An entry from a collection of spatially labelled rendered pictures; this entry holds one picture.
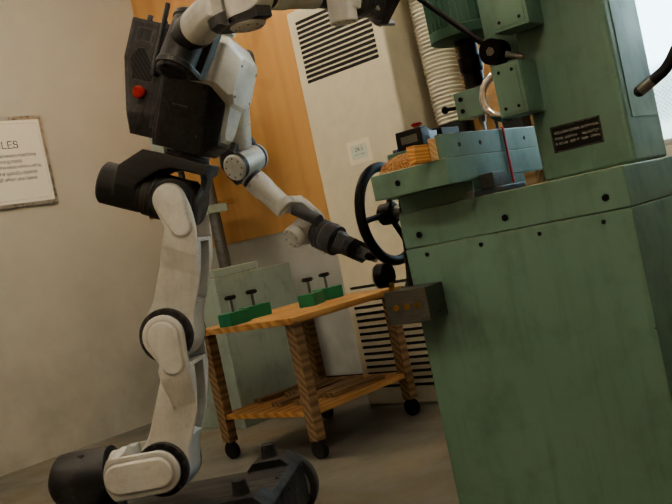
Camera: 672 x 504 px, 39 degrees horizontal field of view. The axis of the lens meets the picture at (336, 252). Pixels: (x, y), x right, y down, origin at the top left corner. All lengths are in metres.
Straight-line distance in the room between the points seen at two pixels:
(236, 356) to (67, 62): 1.91
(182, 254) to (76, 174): 2.78
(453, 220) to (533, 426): 0.51
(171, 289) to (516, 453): 0.95
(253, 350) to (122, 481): 2.02
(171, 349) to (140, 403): 2.80
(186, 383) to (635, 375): 1.10
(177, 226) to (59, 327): 2.63
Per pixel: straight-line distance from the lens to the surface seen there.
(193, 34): 2.17
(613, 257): 2.08
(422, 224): 2.28
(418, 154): 2.11
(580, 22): 2.20
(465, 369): 2.29
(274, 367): 4.54
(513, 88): 2.16
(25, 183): 4.99
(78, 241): 5.10
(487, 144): 2.32
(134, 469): 2.53
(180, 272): 2.45
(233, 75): 2.38
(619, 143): 2.17
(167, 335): 2.43
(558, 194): 2.11
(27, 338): 4.89
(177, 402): 2.49
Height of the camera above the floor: 0.78
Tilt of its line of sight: 1 degrees down
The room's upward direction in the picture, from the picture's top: 12 degrees counter-clockwise
